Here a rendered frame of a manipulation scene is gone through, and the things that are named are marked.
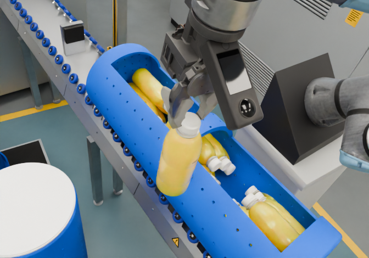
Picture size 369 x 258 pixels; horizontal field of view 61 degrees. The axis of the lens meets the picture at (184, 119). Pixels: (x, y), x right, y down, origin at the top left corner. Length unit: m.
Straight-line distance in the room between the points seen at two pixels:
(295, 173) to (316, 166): 0.08
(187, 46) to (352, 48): 1.82
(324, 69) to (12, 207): 0.99
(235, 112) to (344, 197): 2.31
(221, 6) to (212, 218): 0.56
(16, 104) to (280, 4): 2.14
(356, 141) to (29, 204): 0.85
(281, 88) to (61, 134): 1.87
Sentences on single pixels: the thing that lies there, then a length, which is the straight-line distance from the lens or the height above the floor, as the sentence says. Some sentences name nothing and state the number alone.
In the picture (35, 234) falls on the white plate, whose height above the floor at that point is 1.04.
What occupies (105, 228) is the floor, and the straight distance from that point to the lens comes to 2.05.
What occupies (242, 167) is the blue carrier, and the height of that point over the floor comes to 1.06.
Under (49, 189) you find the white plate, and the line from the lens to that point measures 0.99.
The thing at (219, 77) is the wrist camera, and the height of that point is 1.63.
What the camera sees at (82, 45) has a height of 0.97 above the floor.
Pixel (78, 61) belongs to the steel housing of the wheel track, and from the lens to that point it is 1.58.
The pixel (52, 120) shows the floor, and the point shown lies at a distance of 2.60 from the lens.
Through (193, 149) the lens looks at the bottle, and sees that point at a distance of 0.54.
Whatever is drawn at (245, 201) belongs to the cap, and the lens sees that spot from 0.85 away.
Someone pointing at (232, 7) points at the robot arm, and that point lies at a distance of 0.35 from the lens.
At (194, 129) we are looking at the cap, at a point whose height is 1.49.
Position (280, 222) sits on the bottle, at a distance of 0.83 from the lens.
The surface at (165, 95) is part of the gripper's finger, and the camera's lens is 0.50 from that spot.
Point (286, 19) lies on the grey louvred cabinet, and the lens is 2.47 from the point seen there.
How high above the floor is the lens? 1.86
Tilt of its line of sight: 45 degrees down
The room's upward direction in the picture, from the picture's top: 12 degrees clockwise
